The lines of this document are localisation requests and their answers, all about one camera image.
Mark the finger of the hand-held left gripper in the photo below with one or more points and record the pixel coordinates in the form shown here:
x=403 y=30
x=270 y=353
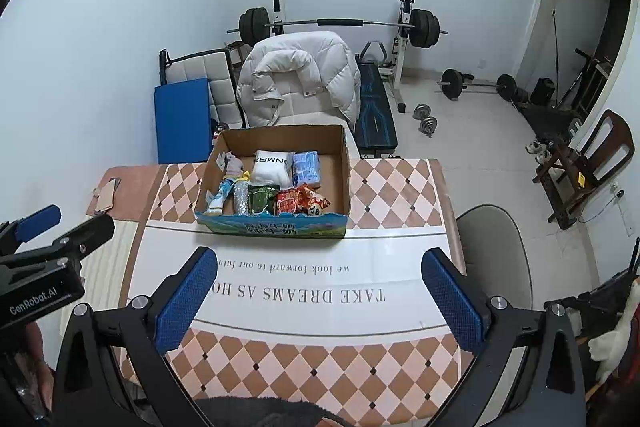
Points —
x=40 y=222
x=87 y=234

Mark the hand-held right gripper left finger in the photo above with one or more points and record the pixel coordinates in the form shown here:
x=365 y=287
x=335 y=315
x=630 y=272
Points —
x=185 y=302

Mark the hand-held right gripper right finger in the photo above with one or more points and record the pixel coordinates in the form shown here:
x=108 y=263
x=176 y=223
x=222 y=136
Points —
x=452 y=304

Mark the light blue snack packet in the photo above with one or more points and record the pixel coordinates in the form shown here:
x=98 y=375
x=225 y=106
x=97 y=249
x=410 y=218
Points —
x=221 y=196

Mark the printed cardboard box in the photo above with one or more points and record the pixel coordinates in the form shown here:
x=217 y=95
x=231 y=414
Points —
x=270 y=227

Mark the green snack packet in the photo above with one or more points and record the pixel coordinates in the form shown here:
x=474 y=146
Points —
x=261 y=201

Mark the red snack packet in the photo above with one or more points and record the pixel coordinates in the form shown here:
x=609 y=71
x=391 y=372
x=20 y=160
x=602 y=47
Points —
x=289 y=203

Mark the white tissue packet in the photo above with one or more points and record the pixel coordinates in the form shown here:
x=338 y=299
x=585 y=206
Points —
x=270 y=169

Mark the orange snack packet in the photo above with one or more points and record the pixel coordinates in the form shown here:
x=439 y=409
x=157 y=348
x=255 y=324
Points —
x=315 y=201

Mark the blue tissue pack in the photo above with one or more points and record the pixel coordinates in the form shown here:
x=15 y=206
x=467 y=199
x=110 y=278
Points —
x=306 y=168

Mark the person's left hand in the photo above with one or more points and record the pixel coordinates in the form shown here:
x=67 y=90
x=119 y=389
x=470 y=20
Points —
x=41 y=367

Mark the cream ribbed mat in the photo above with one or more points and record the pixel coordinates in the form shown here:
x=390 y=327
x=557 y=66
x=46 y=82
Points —
x=107 y=269

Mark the cardboard scrap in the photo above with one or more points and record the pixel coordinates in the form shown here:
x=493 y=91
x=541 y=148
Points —
x=106 y=196

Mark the grey plastic chair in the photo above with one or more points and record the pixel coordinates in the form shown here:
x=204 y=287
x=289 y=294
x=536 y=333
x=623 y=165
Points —
x=495 y=247

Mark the checkered tablecloth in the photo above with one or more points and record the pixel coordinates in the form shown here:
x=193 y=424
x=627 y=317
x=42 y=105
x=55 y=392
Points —
x=325 y=367

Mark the blue exercise mat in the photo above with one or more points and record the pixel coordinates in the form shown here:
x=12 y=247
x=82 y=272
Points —
x=182 y=122

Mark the white goose plush toy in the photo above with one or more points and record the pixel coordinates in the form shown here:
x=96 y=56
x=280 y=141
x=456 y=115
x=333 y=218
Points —
x=620 y=337

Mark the white shoe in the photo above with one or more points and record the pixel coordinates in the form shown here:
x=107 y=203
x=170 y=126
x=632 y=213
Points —
x=543 y=153
x=532 y=148

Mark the black router antennas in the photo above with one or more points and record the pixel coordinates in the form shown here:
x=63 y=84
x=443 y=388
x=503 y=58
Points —
x=635 y=257

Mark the black blue weight bench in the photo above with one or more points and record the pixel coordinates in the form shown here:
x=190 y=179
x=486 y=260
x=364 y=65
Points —
x=375 y=117

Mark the beige padded cushion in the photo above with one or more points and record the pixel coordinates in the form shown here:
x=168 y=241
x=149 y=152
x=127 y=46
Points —
x=220 y=77

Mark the black treadmill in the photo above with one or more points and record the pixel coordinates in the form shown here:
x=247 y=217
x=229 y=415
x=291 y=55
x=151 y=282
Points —
x=547 y=119

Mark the small black barbell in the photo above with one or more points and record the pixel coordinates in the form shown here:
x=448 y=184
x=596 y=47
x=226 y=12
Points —
x=475 y=84

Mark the brown wooden chair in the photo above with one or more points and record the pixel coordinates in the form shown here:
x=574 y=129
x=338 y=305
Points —
x=612 y=137

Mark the black speaker box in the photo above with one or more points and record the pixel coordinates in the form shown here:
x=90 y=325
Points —
x=542 y=91

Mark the white barbell rack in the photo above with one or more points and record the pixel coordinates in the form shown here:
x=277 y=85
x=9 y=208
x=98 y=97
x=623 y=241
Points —
x=401 y=57

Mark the black exercise machine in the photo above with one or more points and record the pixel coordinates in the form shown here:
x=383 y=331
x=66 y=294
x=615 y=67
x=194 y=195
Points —
x=585 y=82

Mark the white puffer jacket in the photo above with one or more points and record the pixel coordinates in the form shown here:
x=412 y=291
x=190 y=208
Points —
x=300 y=69

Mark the black barbell with bar pad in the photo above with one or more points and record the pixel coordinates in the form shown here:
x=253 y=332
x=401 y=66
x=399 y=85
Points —
x=340 y=23

